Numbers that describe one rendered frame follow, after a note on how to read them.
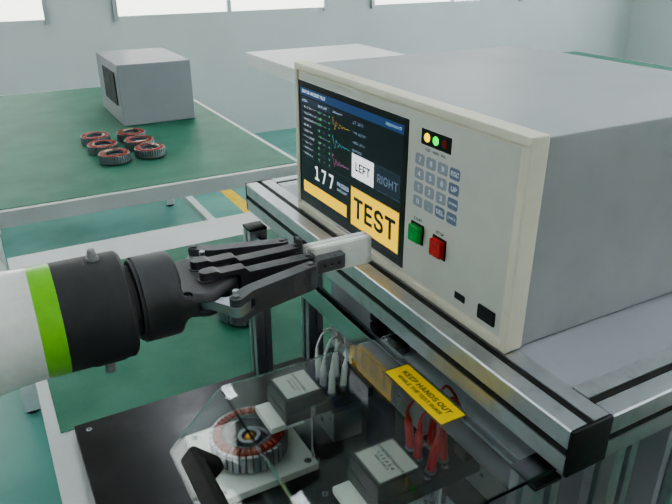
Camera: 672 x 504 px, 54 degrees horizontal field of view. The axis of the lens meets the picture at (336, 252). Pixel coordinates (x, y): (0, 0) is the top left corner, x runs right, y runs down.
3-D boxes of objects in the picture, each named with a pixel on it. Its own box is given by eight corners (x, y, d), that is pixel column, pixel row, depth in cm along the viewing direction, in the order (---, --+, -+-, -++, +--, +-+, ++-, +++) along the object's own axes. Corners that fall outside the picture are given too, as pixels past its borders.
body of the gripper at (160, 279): (125, 316, 61) (219, 293, 65) (148, 362, 54) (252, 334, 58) (114, 243, 58) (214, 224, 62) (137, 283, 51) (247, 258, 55)
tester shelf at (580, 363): (565, 478, 53) (574, 434, 51) (246, 209, 106) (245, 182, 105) (854, 335, 72) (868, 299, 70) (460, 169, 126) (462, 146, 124)
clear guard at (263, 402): (267, 665, 45) (263, 607, 43) (169, 453, 64) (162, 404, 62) (596, 493, 60) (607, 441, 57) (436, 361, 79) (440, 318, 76)
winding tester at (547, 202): (504, 355, 60) (532, 137, 52) (297, 206, 95) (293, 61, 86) (754, 265, 78) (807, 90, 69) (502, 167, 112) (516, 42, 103)
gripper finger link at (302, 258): (196, 268, 58) (200, 275, 56) (311, 244, 62) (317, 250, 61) (199, 307, 59) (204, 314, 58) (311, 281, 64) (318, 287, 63)
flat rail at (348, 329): (524, 509, 57) (529, 483, 56) (252, 249, 106) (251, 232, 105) (534, 504, 58) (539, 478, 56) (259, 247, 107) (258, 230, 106)
